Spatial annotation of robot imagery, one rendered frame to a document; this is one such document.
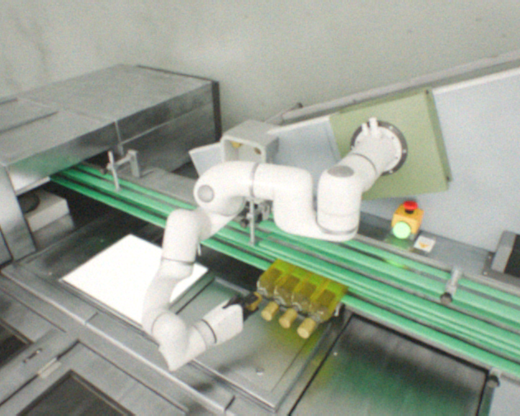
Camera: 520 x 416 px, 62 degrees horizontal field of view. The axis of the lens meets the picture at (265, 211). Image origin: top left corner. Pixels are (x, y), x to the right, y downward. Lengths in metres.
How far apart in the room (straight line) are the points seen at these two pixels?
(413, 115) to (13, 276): 1.43
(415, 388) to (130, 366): 0.81
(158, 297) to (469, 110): 0.91
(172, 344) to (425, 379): 0.71
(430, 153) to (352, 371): 0.65
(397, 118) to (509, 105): 0.25
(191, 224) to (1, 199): 0.89
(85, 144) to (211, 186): 0.99
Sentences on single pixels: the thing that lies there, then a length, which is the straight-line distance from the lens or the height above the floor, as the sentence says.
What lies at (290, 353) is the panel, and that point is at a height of 1.15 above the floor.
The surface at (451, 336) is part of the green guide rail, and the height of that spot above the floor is 0.93.
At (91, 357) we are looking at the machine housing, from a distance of 1.46.
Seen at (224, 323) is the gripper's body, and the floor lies 1.27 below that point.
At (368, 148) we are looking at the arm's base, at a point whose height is 0.94.
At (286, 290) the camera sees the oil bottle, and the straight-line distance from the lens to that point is 1.28.
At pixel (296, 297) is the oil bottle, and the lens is 1.25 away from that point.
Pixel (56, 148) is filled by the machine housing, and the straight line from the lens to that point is 1.84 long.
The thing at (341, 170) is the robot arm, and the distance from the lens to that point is 0.95.
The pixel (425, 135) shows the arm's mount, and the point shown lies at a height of 0.82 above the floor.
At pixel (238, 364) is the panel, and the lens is 1.30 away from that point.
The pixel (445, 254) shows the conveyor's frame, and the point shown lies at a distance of 1.29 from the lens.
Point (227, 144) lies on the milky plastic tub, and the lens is 1.48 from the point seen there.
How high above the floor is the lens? 1.88
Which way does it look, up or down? 45 degrees down
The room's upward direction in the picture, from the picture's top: 131 degrees counter-clockwise
